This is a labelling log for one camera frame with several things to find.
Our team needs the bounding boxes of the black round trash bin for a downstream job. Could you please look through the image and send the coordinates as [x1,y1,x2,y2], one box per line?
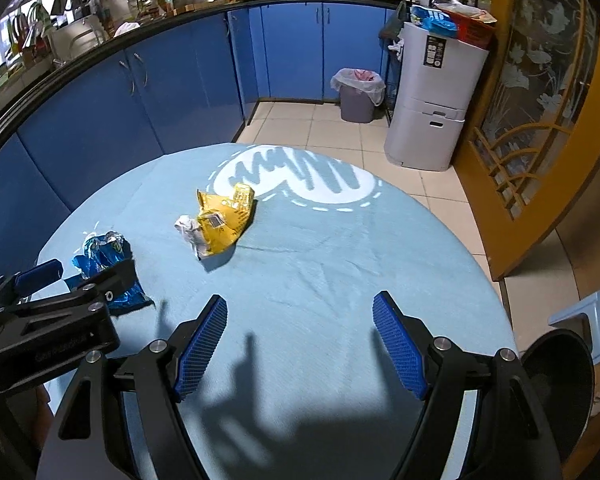
[520,329,596,466]

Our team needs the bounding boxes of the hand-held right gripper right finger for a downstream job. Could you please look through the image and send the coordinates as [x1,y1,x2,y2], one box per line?
[372,290,563,480]

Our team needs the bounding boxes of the grey trash bin with liner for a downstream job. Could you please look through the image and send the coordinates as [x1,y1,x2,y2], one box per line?
[331,67,385,123]

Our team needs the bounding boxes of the dark hanging bag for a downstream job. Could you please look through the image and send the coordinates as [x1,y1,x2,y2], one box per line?
[378,0,406,43]

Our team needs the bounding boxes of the blue snack wrapper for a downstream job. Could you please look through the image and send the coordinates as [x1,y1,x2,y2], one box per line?
[71,231,154,311]

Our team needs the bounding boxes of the blue kitchen cabinets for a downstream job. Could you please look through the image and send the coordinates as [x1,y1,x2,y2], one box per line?
[0,0,401,281]

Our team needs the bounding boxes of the white crumpled tissue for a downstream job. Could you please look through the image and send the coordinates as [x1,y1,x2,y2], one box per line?
[174,215,213,261]

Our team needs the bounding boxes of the wooden door with patterned glass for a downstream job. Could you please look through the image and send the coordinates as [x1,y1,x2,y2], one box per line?
[452,0,600,281]

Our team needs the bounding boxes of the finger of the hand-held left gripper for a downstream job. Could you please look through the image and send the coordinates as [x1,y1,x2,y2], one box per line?
[67,259,137,306]
[14,259,65,297]

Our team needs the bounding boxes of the yellow snack wrapper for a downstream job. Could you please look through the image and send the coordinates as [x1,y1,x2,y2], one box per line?
[196,184,257,257]

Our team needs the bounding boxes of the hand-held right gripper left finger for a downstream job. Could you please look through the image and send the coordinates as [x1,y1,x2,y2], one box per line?
[36,294,229,480]

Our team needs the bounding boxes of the blue plastic packet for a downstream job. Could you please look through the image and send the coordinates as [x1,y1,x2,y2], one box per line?
[411,5,461,38]

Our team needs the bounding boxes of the light blue plastic chair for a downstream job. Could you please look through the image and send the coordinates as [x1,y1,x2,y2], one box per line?
[548,275,600,366]

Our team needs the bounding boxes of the white grey storage cabinet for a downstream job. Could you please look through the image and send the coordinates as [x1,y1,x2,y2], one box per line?
[384,21,490,172]

